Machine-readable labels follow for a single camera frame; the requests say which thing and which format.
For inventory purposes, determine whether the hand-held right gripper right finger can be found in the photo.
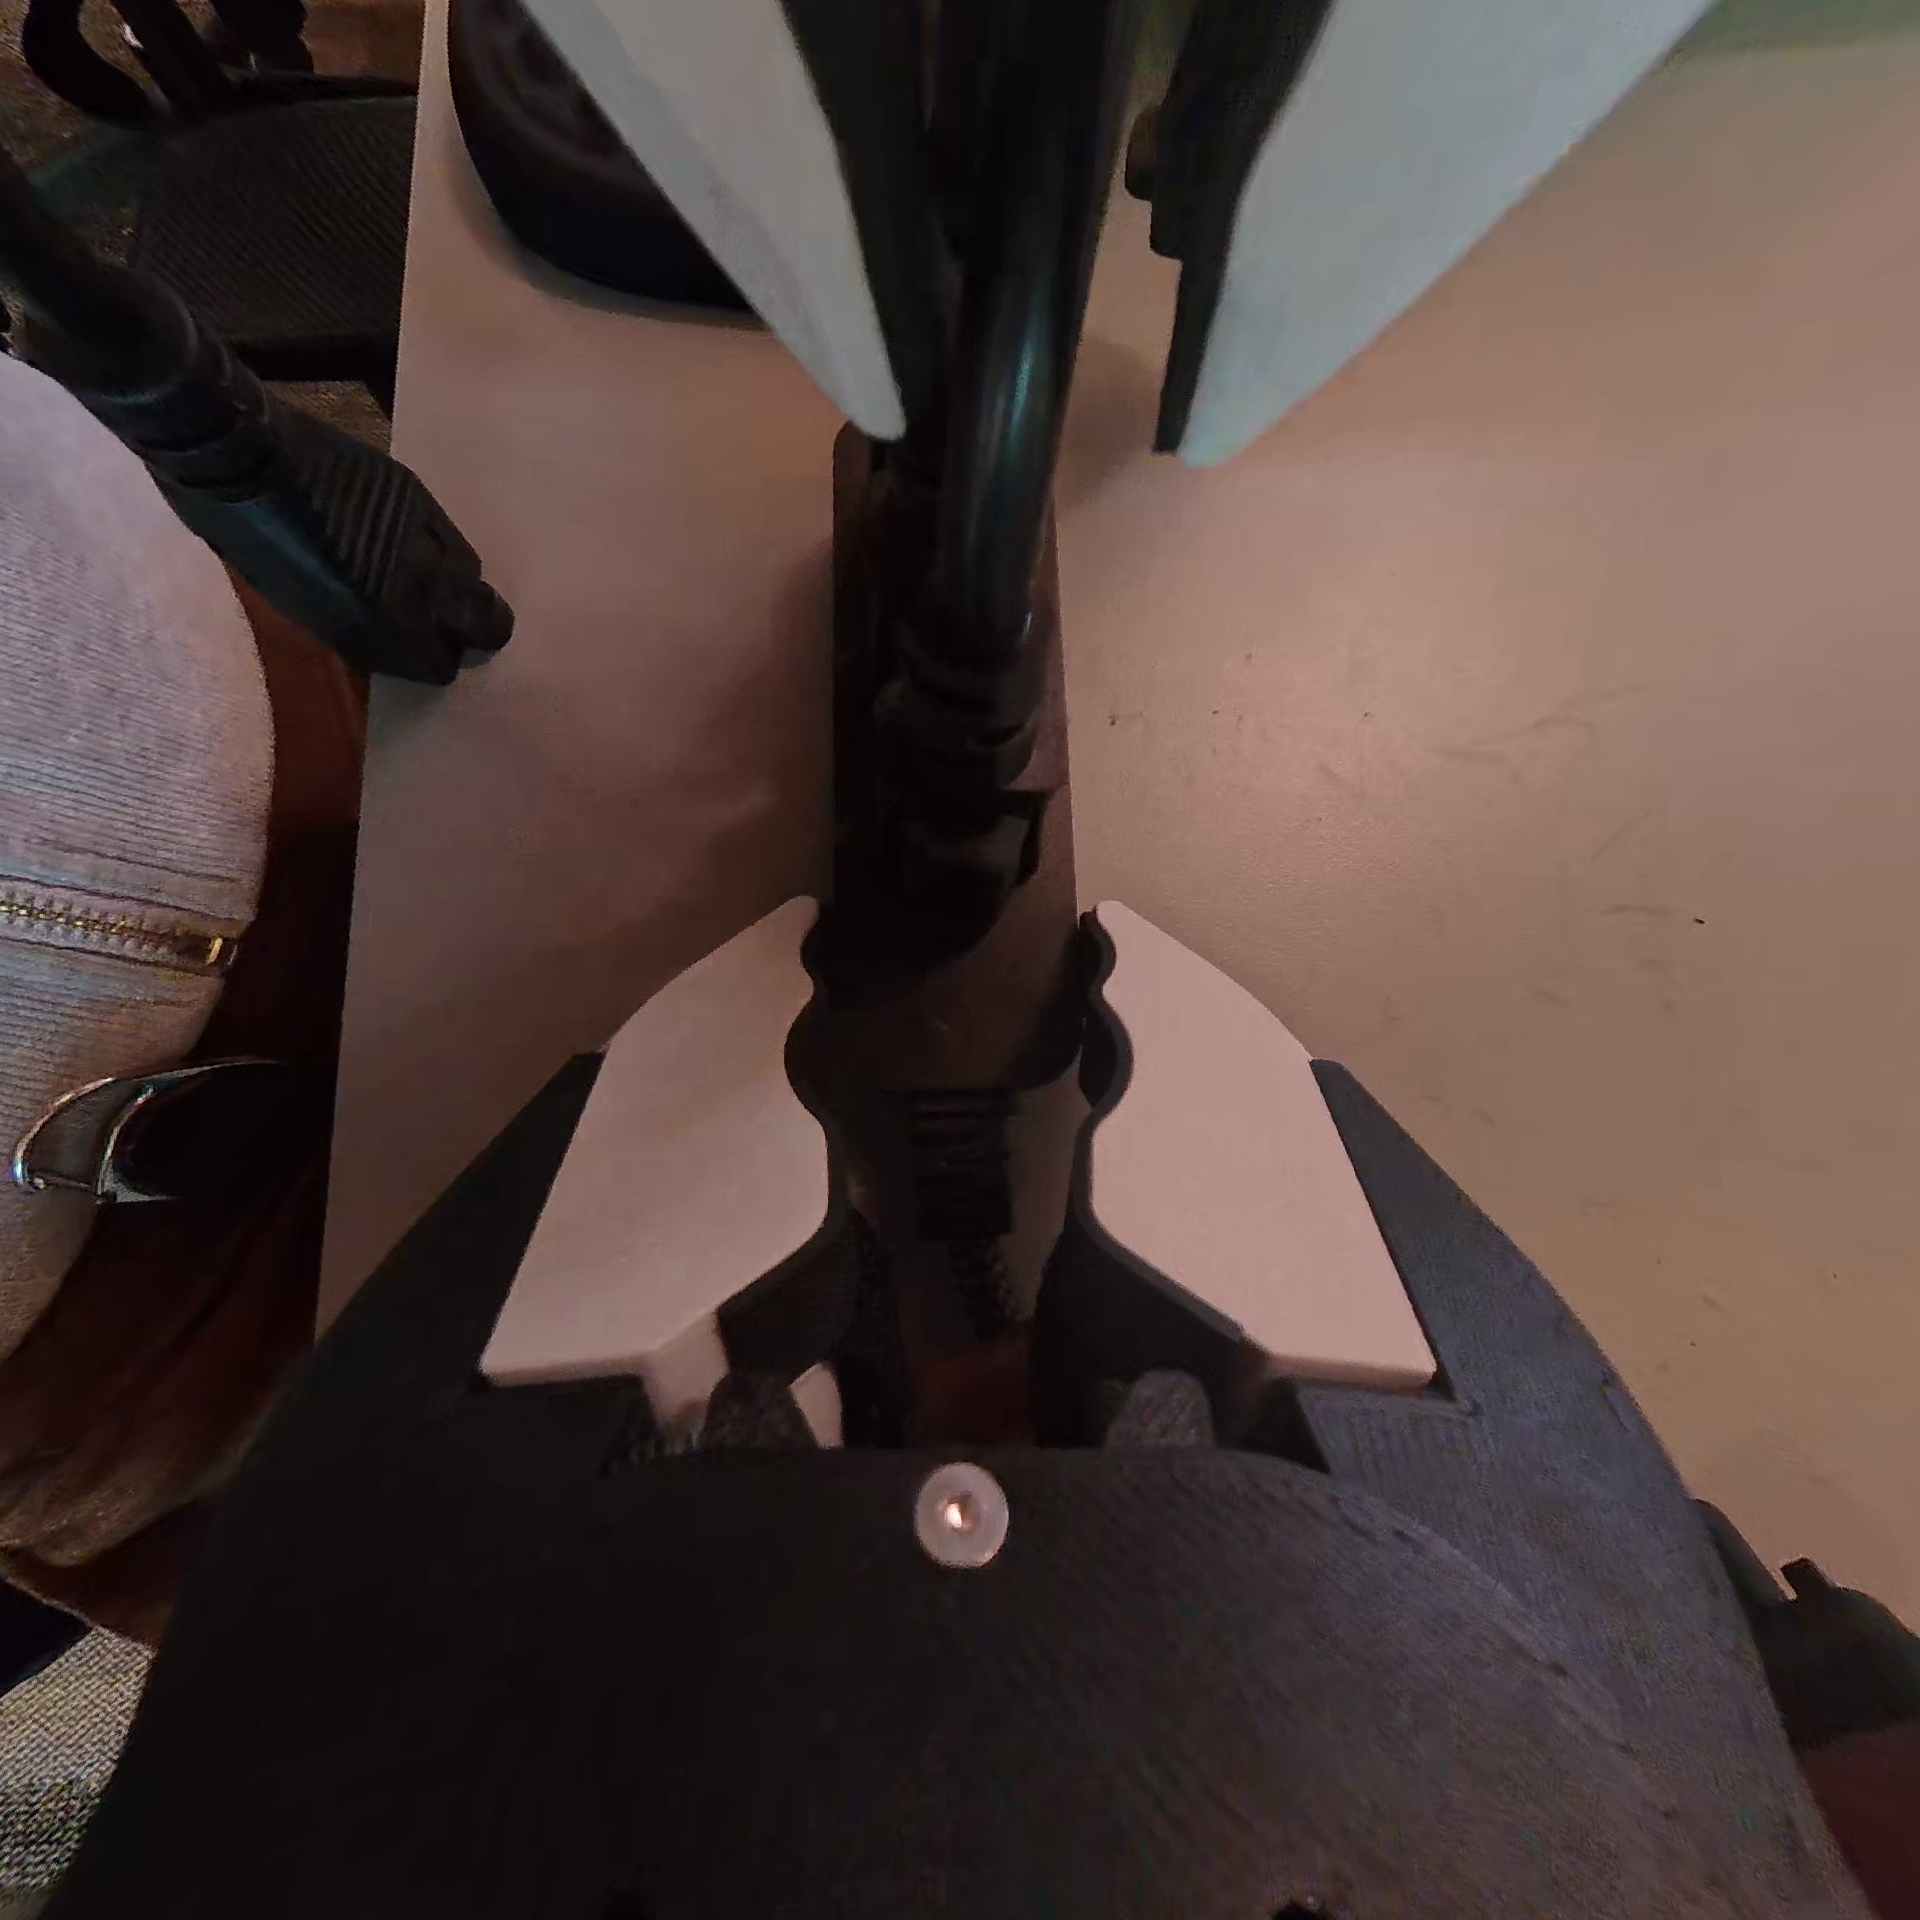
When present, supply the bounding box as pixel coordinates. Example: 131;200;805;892
1032;899;1441;1418

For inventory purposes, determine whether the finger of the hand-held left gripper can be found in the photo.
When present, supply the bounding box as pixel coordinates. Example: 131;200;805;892
517;0;911;446
1127;0;1713;470

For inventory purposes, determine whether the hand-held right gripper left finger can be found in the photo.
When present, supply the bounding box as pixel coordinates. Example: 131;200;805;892
479;898;868;1426

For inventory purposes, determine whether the black power strip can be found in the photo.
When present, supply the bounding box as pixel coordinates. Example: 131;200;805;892
827;424;1086;1358

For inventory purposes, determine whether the black power cable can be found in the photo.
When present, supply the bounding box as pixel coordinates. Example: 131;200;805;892
885;0;1121;662

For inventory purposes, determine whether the black power plug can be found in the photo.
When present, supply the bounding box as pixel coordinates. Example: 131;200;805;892
868;601;1057;966

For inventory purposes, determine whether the black ribbed plug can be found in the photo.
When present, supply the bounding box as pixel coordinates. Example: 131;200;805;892
157;428;517;688

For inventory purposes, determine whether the grey zippered bag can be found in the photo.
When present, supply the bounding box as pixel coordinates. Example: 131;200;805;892
0;352;339;1569

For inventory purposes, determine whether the grey woven cloth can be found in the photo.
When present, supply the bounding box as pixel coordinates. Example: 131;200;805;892
0;1625;156;1920

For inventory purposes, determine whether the black webbing strap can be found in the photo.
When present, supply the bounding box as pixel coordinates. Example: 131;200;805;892
30;74;426;408

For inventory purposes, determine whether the thick black cable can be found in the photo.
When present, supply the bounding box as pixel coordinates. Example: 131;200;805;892
0;163;269;484

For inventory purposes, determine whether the metal ring buckle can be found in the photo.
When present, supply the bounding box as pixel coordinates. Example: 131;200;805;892
13;1056;303;1211

